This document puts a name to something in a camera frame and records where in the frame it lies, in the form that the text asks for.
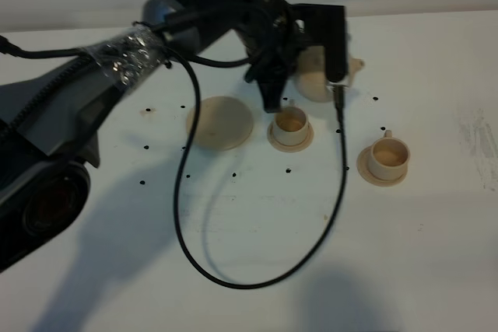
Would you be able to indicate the beige saucer far right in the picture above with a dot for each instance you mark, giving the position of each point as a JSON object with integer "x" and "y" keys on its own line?
{"x": 362, "y": 166}

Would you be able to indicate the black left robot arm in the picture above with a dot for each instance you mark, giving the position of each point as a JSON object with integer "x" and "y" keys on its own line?
{"x": 49, "y": 124}

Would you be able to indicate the beige round teapot saucer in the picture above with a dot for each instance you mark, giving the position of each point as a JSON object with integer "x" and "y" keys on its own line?
{"x": 224, "y": 123}

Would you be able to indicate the beige ceramic teapot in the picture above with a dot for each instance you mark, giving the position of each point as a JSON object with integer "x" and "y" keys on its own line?
{"x": 310, "y": 80}

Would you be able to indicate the beige teacup far right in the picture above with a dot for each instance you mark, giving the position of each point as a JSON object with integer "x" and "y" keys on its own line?
{"x": 388, "y": 158}

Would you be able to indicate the beige teacup near teapot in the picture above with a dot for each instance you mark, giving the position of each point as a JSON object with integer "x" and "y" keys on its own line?
{"x": 290, "y": 126}

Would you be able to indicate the beige saucer near teapot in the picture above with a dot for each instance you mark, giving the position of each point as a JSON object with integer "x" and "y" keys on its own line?
{"x": 290, "y": 148}

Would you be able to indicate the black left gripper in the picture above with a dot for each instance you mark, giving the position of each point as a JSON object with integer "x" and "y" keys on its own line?
{"x": 273, "y": 42}

